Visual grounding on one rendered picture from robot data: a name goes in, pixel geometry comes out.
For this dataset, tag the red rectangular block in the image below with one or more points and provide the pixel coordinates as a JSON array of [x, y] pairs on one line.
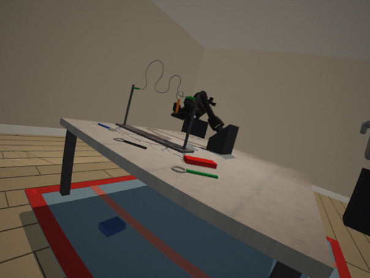
[[200, 162]]

